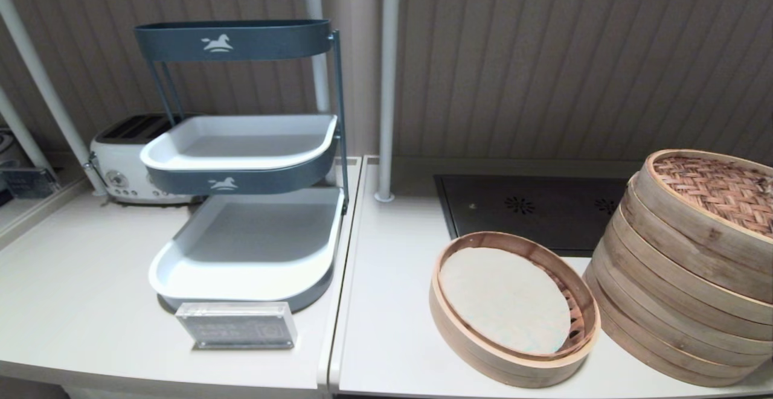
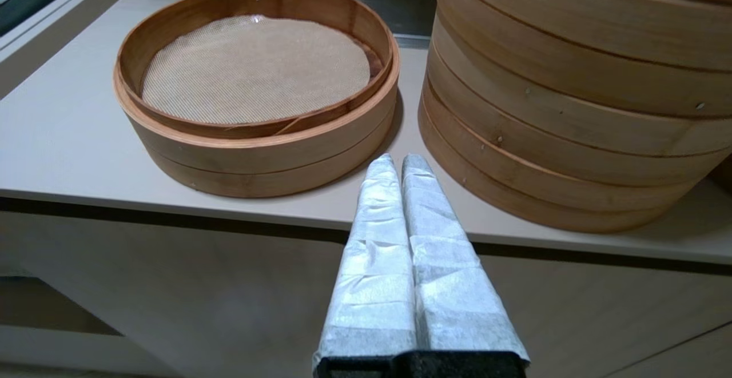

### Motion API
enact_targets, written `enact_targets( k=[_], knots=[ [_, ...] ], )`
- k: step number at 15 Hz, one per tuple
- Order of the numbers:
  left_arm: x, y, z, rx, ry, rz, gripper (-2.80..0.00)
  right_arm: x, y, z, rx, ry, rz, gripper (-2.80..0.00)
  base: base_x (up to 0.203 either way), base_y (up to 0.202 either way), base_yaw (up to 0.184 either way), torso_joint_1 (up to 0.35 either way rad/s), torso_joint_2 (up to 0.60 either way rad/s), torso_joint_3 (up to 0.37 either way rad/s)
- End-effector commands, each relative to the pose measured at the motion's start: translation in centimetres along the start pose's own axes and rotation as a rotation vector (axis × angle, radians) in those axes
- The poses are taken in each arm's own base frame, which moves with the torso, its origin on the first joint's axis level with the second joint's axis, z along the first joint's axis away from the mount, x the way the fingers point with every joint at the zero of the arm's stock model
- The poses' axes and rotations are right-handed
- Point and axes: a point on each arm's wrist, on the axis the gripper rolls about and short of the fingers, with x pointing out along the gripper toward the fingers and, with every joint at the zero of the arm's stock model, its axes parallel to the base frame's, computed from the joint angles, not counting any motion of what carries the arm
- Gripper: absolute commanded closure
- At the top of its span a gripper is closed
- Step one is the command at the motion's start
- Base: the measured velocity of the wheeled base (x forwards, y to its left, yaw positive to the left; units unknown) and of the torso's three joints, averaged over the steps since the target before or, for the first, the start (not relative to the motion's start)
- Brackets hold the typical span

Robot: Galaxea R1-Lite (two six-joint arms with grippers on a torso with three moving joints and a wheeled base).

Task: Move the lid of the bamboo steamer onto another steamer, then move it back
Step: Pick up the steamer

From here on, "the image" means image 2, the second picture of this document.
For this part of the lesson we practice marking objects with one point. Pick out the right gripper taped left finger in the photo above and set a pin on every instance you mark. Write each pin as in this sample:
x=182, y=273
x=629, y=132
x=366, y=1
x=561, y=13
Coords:
x=372, y=292

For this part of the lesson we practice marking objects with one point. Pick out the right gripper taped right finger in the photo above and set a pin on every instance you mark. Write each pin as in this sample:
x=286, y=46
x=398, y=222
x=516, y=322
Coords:
x=457, y=303

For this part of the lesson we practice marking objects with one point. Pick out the large bamboo steamer basket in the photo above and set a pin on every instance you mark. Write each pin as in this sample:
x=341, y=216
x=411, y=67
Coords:
x=572, y=155
x=572, y=221
x=572, y=69

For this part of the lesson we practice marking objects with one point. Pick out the small bamboo steamer basket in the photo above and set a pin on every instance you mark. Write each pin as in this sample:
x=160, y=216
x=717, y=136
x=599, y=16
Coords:
x=257, y=160

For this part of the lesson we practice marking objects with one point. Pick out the beige mesh steamer liner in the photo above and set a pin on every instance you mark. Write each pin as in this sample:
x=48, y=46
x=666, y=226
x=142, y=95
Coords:
x=257, y=69

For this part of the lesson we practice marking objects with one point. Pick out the black induction cooktop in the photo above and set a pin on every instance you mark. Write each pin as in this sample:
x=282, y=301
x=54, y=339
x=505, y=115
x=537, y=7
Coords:
x=354, y=0

